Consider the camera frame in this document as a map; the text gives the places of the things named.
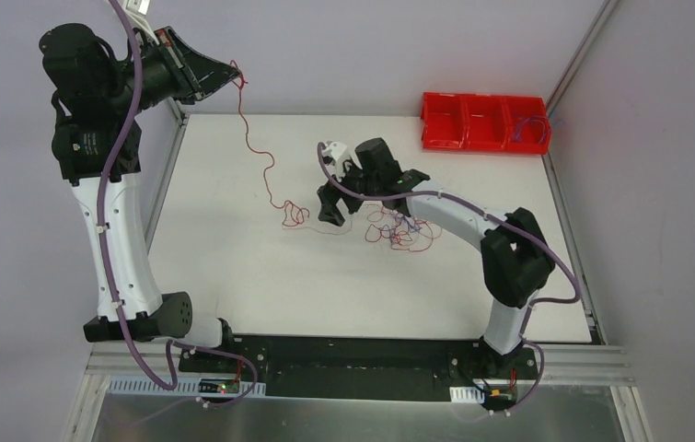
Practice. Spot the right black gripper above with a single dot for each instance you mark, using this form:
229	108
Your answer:
351	191

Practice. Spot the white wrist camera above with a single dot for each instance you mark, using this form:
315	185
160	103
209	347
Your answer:
336	155
136	11

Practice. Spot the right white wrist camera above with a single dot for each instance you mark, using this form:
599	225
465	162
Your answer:
336	155

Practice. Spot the aluminium frame post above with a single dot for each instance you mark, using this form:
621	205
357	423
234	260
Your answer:
173	107
599	23

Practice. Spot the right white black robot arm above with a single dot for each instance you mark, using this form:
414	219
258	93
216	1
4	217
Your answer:
516	262

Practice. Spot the white slotted cable duct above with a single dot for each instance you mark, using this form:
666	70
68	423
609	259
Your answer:
212	388

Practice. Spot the red three-compartment plastic bin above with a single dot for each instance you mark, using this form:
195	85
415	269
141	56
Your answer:
475	123

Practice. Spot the right aluminium frame post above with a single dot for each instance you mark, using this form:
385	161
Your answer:
599	23

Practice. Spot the left aluminium frame post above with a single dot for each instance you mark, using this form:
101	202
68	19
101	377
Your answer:
173	107

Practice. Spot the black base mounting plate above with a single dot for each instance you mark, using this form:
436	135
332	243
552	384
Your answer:
368	369

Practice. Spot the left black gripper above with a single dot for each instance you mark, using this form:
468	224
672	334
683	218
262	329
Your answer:
182	66

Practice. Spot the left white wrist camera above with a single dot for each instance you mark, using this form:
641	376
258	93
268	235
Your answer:
136	11

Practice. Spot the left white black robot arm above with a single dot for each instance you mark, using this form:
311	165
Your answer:
96	143

